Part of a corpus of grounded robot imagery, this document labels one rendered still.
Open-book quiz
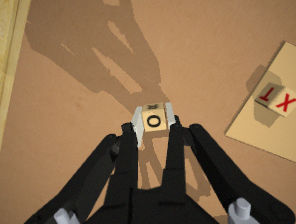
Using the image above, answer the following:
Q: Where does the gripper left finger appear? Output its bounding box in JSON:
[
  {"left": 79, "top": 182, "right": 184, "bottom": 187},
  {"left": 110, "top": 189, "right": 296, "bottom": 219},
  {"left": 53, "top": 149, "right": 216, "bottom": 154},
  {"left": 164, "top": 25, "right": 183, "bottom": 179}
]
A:
[{"left": 24, "top": 106, "right": 144, "bottom": 224}]

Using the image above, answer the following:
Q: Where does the cream block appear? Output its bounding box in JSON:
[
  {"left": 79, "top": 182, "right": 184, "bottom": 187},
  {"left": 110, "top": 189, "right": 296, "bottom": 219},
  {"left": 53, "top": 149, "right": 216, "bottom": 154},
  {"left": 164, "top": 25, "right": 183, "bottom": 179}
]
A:
[
  {"left": 141, "top": 103, "right": 166, "bottom": 132},
  {"left": 255, "top": 82, "right": 296, "bottom": 118}
]

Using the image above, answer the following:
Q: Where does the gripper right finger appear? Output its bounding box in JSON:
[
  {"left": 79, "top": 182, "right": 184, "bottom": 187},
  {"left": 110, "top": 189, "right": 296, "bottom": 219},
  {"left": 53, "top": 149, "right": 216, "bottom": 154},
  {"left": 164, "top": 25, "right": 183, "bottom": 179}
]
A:
[{"left": 155, "top": 102, "right": 296, "bottom": 224}]

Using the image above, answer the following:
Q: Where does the tan square mat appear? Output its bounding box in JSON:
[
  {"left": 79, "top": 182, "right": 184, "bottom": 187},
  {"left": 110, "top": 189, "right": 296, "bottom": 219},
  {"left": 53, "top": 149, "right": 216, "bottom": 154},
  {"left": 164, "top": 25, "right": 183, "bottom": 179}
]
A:
[{"left": 225, "top": 42, "right": 296, "bottom": 162}]

